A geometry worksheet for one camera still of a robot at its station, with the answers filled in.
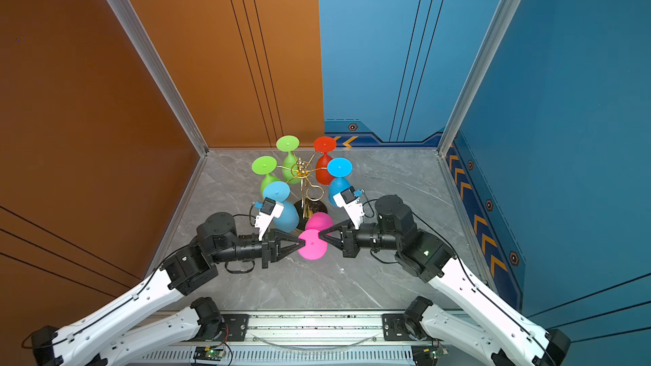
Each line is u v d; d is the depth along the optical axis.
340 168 0.74
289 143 0.81
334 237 0.59
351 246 0.53
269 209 0.56
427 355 0.70
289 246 0.60
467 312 0.43
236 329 0.74
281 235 0.60
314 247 0.60
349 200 0.55
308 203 0.78
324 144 0.81
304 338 0.72
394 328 0.72
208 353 0.71
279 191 0.69
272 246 0.55
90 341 0.41
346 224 0.56
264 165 0.75
